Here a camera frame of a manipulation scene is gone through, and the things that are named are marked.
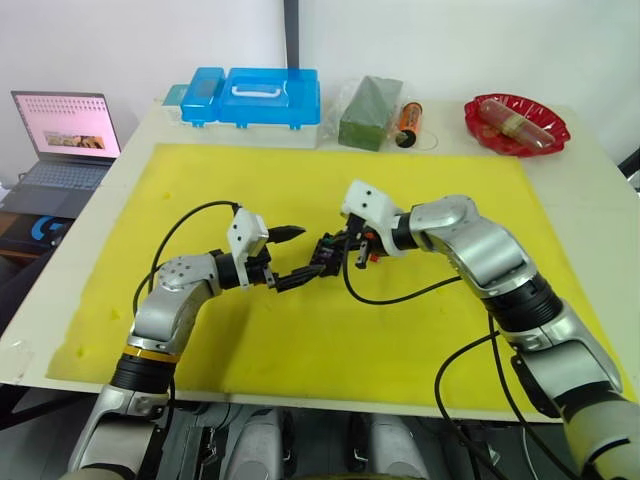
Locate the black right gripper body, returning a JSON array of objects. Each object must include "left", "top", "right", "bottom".
[{"left": 344, "top": 213, "right": 397, "bottom": 258}]

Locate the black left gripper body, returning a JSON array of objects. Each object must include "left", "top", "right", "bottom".
[{"left": 247, "top": 249, "right": 279, "bottom": 292}]

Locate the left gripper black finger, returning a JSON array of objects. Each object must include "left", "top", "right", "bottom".
[
  {"left": 272, "top": 264, "right": 327, "bottom": 295},
  {"left": 267, "top": 224, "right": 307, "bottom": 246}
]

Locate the black fuse box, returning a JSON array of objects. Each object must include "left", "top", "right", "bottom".
[{"left": 309, "top": 231, "right": 351, "bottom": 279}]

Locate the white flat box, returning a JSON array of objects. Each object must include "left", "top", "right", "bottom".
[{"left": 162, "top": 97, "right": 321, "bottom": 151}]

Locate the pale teal small box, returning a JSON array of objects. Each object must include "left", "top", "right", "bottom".
[{"left": 165, "top": 83, "right": 191, "bottom": 108}]

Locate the yellow foam mat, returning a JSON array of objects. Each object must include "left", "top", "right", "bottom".
[{"left": 44, "top": 142, "right": 626, "bottom": 409}]

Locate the orange cylindrical battery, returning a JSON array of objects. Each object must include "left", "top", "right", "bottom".
[{"left": 394, "top": 101, "right": 427, "bottom": 149}]

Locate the green block in clear bag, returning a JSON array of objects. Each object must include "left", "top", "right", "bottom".
[{"left": 322, "top": 74, "right": 407, "bottom": 152}]

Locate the small blue plastic case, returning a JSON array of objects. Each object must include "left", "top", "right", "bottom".
[{"left": 180, "top": 66, "right": 227, "bottom": 129}]

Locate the grey rounded robot leg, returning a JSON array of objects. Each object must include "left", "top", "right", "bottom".
[
  {"left": 234, "top": 407, "right": 284, "bottom": 480},
  {"left": 367, "top": 414, "right": 431, "bottom": 480}
]

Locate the brown wrapped sausage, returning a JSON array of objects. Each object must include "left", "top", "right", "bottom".
[{"left": 478, "top": 98, "right": 556, "bottom": 150}]

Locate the dark vertical pole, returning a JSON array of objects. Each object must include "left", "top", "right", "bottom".
[{"left": 282, "top": 0, "right": 302, "bottom": 71}]

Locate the red plastic plate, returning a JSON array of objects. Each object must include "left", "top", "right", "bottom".
[{"left": 463, "top": 92, "right": 572, "bottom": 159}]

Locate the black pad with blue logo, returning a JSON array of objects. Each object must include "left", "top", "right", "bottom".
[{"left": 0, "top": 209, "right": 76, "bottom": 261}]

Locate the open grey laptop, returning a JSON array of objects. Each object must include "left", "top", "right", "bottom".
[{"left": 0, "top": 89, "right": 124, "bottom": 219}]

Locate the clear tape piece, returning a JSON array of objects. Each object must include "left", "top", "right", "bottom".
[{"left": 0, "top": 339, "right": 36, "bottom": 384}]

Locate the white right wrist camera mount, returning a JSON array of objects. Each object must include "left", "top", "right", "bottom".
[{"left": 339, "top": 179, "right": 404, "bottom": 236}]

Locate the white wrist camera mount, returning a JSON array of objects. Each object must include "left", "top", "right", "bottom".
[
  {"left": 339, "top": 179, "right": 404, "bottom": 236},
  {"left": 226, "top": 208, "right": 271, "bottom": 291}
]

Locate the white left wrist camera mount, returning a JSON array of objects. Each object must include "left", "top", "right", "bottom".
[{"left": 226, "top": 208, "right": 271, "bottom": 291}]

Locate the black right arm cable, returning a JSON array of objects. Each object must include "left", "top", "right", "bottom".
[{"left": 341, "top": 244, "right": 581, "bottom": 480}]

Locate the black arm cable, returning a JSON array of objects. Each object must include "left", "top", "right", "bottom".
[
  {"left": 132, "top": 200, "right": 242, "bottom": 321},
  {"left": 341, "top": 244, "right": 581, "bottom": 480}
]

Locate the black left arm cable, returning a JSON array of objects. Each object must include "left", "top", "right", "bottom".
[{"left": 132, "top": 200, "right": 242, "bottom": 321}]

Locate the blue plastic toolbox white handle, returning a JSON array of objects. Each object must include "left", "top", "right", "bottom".
[{"left": 214, "top": 67, "right": 322, "bottom": 133}]

